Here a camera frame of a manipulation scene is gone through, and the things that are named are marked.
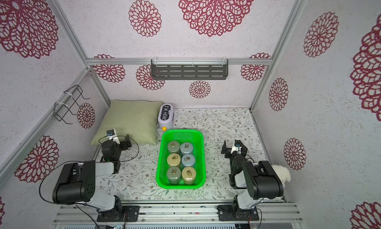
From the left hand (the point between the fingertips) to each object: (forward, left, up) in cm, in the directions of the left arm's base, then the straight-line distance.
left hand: (121, 136), depth 93 cm
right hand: (-4, -69, +2) cm, 69 cm away
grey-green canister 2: (-24, -35, +1) cm, 42 cm away
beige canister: (-15, -34, 0) cm, 37 cm away
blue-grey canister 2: (-15, -42, 0) cm, 45 cm away
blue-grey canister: (-8, -41, 0) cm, 42 cm away
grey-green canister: (-7, -33, 0) cm, 34 cm away
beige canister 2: (-24, -42, 0) cm, 49 cm away
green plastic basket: (+1, -47, -3) cm, 47 cm away
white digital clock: (+16, -26, 0) cm, 31 cm away
